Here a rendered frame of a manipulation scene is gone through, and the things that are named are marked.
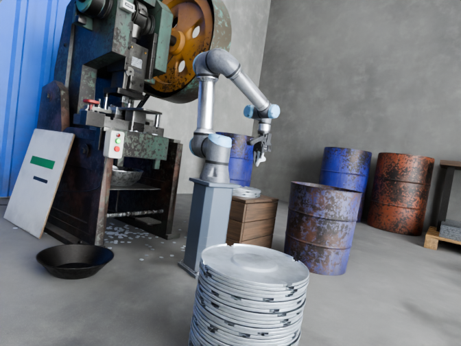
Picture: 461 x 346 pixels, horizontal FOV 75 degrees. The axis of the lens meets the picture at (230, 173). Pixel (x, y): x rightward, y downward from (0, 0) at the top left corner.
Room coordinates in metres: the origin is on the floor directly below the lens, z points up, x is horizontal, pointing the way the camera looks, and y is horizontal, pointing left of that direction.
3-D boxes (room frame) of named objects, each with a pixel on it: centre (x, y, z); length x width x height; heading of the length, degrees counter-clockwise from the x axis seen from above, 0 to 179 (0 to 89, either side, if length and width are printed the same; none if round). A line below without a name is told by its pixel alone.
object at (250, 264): (0.80, -0.10, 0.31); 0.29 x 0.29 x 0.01
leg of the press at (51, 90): (1.76, 0.99, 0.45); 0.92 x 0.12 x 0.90; 54
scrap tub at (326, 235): (1.84, -0.59, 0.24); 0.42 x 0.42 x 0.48
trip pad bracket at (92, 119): (1.51, 0.72, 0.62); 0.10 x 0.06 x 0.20; 144
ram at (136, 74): (1.87, 0.69, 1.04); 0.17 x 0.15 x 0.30; 54
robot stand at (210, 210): (1.48, 0.07, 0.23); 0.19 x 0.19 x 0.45; 38
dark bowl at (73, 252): (1.27, 0.61, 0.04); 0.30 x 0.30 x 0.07
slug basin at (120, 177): (1.90, 0.72, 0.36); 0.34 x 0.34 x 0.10
